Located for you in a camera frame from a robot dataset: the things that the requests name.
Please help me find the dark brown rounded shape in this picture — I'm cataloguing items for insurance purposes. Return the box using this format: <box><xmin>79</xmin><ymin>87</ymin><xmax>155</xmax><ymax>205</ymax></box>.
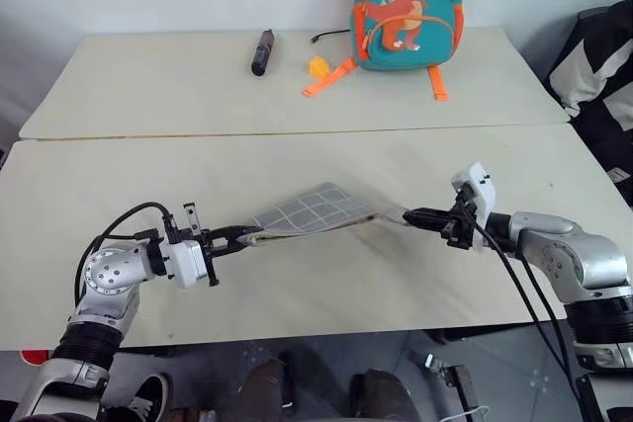
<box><xmin>238</xmin><ymin>357</ymin><xmax>289</xmax><ymax>422</ymax></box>
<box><xmin>348</xmin><ymin>367</ymin><xmax>422</xmax><ymax>422</ymax></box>

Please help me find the grey plaid fabric pouch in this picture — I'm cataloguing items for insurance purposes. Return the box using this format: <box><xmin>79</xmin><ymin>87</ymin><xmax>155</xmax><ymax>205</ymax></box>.
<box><xmin>245</xmin><ymin>182</ymin><xmax>414</xmax><ymax>248</ymax></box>

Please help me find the black handheld tool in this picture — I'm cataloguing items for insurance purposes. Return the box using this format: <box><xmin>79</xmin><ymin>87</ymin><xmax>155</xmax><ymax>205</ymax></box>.
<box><xmin>249</xmin><ymin>29</ymin><xmax>278</xmax><ymax>78</ymax></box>

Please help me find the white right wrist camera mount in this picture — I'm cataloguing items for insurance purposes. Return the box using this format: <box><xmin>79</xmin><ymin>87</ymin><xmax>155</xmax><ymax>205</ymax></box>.
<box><xmin>450</xmin><ymin>161</ymin><xmax>497</xmax><ymax>249</ymax></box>

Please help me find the black shoe white sole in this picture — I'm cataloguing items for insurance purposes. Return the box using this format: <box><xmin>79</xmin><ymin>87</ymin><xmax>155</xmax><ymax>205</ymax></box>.
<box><xmin>100</xmin><ymin>373</ymin><xmax>170</xmax><ymax>422</ymax></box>

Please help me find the thin white cable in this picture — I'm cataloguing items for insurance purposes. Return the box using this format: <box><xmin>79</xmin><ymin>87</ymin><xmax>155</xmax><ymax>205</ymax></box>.
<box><xmin>443</xmin><ymin>404</ymin><xmax>491</xmax><ymax>422</ymax></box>

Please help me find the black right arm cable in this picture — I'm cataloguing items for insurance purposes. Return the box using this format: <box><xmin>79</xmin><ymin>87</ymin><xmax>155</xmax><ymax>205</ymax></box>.
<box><xmin>518</xmin><ymin>251</ymin><xmax>573</xmax><ymax>381</ymax></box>
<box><xmin>464</xmin><ymin>213</ymin><xmax>597</xmax><ymax>422</ymax></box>

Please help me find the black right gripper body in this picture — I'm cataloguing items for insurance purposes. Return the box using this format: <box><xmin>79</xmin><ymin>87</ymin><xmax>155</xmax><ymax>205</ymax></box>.
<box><xmin>439</xmin><ymin>184</ymin><xmax>484</xmax><ymax>250</ymax></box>

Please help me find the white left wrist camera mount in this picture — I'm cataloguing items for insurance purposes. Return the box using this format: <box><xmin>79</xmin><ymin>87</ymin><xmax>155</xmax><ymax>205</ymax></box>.
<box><xmin>166</xmin><ymin>238</ymin><xmax>208</xmax><ymax>291</ymax></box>

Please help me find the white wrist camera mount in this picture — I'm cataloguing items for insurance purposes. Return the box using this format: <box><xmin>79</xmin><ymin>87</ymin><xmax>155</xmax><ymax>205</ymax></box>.
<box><xmin>166</xmin><ymin>238</ymin><xmax>208</xmax><ymax>291</ymax></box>
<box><xmin>450</xmin><ymin>161</ymin><xmax>497</xmax><ymax>249</ymax></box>

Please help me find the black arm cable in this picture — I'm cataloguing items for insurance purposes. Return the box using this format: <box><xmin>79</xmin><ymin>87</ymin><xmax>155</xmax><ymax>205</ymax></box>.
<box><xmin>464</xmin><ymin>213</ymin><xmax>597</xmax><ymax>422</ymax></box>
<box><xmin>518</xmin><ymin>251</ymin><xmax>573</xmax><ymax>381</ymax></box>
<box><xmin>73</xmin><ymin>202</ymin><xmax>173</xmax><ymax>315</ymax></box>

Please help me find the small orange-yellow block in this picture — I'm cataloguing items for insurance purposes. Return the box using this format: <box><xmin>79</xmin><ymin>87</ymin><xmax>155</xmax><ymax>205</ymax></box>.
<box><xmin>308</xmin><ymin>55</ymin><xmax>331</xmax><ymax>80</ymax></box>

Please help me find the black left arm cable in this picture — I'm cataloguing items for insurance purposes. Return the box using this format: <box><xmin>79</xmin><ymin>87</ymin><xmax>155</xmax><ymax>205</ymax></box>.
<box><xmin>73</xmin><ymin>202</ymin><xmax>173</xmax><ymax>315</ymax></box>

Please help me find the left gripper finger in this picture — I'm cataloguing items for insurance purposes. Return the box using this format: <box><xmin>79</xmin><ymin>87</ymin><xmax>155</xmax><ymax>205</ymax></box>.
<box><xmin>215</xmin><ymin>238</ymin><xmax>251</xmax><ymax>259</ymax></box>
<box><xmin>213</xmin><ymin>225</ymin><xmax>259</xmax><ymax>244</ymax></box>

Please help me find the metal floor bracket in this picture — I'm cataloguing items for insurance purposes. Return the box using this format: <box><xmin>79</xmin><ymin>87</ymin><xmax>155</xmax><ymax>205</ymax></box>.
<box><xmin>423</xmin><ymin>352</ymin><xmax>472</xmax><ymax>422</ymax></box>

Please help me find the teal dinosaur backpack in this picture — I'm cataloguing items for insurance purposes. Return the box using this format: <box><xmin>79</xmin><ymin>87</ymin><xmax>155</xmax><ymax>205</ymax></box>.
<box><xmin>301</xmin><ymin>0</ymin><xmax>467</xmax><ymax>104</ymax></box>

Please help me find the thin black table cable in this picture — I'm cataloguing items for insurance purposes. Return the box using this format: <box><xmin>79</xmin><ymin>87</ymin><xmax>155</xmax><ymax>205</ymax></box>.
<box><xmin>310</xmin><ymin>29</ymin><xmax>353</xmax><ymax>44</ymax></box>

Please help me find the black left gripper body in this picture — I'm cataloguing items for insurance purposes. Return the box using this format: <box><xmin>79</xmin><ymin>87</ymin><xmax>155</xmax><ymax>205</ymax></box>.
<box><xmin>164</xmin><ymin>202</ymin><xmax>223</xmax><ymax>289</ymax></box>

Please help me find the small red object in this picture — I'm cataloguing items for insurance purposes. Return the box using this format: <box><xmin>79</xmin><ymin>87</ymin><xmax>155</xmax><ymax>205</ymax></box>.
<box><xmin>19</xmin><ymin>348</ymin><xmax>51</xmax><ymax>367</ymax></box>

